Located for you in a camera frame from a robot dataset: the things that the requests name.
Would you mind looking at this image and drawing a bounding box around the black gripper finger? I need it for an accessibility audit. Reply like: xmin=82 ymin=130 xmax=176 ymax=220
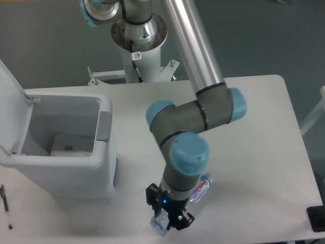
xmin=172 ymin=211 xmax=195 ymax=230
xmin=145 ymin=183 xmax=160 ymax=216

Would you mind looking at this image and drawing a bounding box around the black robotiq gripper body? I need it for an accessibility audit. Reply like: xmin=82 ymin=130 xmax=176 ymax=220
xmin=157 ymin=189 xmax=189 ymax=224

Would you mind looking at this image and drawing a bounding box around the clear plastic water bottle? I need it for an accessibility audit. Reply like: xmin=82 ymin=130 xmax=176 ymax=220
xmin=150 ymin=173 xmax=213 ymax=236

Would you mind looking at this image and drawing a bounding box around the clear plastic wrapper bag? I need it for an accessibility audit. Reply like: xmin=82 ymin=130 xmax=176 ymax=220
xmin=50 ymin=134 xmax=94 ymax=157

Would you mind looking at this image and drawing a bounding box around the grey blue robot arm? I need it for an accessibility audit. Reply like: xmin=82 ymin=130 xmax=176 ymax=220
xmin=79 ymin=1 xmax=247 ymax=236

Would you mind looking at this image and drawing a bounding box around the white plastic trash can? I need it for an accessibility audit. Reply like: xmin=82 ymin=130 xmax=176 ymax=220
xmin=1 ymin=89 xmax=117 ymax=198

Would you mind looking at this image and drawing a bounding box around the white trash can lid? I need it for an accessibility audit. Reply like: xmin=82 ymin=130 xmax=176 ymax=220
xmin=1 ymin=62 xmax=41 ymax=155

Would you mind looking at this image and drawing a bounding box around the black device at table edge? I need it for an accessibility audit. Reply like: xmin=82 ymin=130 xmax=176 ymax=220
xmin=307 ymin=205 xmax=324 ymax=232

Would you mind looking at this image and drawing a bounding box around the black ballpoint pen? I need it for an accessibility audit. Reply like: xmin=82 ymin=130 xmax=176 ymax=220
xmin=1 ymin=184 xmax=13 ymax=230

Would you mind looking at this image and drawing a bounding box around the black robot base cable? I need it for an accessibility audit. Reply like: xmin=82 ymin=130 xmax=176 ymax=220
xmin=128 ymin=39 xmax=145 ymax=83

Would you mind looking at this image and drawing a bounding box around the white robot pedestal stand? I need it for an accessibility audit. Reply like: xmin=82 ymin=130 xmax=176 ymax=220
xmin=87 ymin=33 xmax=190 ymax=86

